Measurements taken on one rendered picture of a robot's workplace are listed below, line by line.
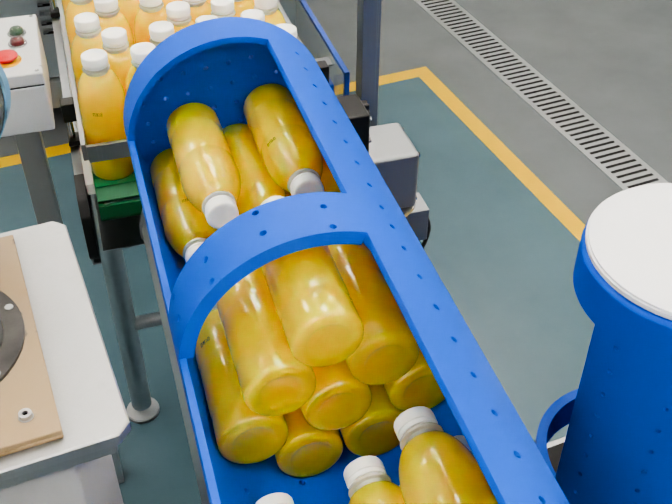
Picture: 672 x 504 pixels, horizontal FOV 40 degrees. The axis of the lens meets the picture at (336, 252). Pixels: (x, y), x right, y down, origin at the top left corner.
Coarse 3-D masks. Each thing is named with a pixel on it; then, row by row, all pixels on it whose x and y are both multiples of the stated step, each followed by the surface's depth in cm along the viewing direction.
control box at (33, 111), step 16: (32, 16) 150; (0, 32) 146; (32, 32) 146; (0, 48) 142; (16, 48) 142; (32, 48) 142; (16, 64) 138; (32, 64) 138; (16, 80) 136; (32, 80) 137; (48, 80) 150; (16, 96) 138; (32, 96) 138; (48, 96) 140; (16, 112) 139; (32, 112) 140; (48, 112) 141; (16, 128) 141; (32, 128) 142; (48, 128) 142
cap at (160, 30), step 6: (150, 24) 146; (156, 24) 146; (162, 24) 146; (168, 24) 146; (150, 30) 145; (156, 30) 144; (162, 30) 144; (168, 30) 145; (150, 36) 146; (156, 36) 145; (162, 36) 145; (168, 36) 145
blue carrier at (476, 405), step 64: (192, 64) 123; (256, 64) 126; (128, 128) 120; (320, 128) 103; (320, 192) 92; (384, 192) 99; (192, 256) 92; (256, 256) 86; (384, 256) 86; (192, 320) 89; (448, 320) 83; (192, 384) 89; (448, 384) 74; (512, 448) 71
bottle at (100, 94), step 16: (80, 80) 140; (96, 80) 139; (112, 80) 140; (80, 96) 141; (96, 96) 140; (112, 96) 141; (80, 112) 143; (96, 112) 141; (112, 112) 142; (96, 128) 143; (112, 128) 143; (112, 160) 147; (128, 160) 149; (112, 176) 149
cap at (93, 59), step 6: (84, 54) 139; (90, 54) 139; (96, 54) 139; (102, 54) 139; (84, 60) 138; (90, 60) 137; (96, 60) 137; (102, 60) 138; (84, 66) 138; (90, 66) 138; (96, 66) 138; (102, 66) 139
